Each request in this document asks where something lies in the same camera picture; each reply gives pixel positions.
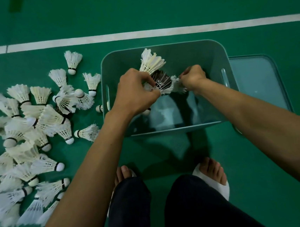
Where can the person's right hand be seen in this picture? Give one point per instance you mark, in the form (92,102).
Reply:
(195,78)

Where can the person's left hand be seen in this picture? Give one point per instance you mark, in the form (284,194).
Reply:
(130,94)

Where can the person's left thumb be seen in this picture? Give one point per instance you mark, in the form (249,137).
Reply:
(153,94)

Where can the person's right fingers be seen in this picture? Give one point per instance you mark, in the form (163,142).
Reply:
(187,75)

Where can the worn feather shuttlecock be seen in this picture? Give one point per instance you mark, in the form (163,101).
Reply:
(166,85)

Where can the person's right forearm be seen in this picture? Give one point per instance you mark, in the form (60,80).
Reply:
(259,128)

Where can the person's left forearm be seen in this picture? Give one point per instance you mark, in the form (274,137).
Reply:
(92,175)

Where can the shuttlecock with cork tip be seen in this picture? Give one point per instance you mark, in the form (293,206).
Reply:
(146,112)

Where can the green plastic bin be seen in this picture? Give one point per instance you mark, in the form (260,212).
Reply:
(200,57)

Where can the green plastic bin lid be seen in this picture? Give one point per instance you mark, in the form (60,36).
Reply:
(258,83)

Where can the person's left foot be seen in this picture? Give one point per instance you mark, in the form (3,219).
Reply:
(122,174)

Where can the person's foot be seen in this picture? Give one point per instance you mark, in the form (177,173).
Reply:
(122,174)
(212,170)

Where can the person's right foot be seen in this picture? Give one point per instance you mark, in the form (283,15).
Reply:
(212,170)

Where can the person's left leg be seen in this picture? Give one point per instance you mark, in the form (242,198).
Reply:
(130,214)

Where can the person's leg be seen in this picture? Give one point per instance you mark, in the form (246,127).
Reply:
(130,214)
(199,213)

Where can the person's right leg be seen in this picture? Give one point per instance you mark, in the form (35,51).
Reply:
(199,213)

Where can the pile of white shuttlecocks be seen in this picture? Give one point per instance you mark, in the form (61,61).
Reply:
(25,134)

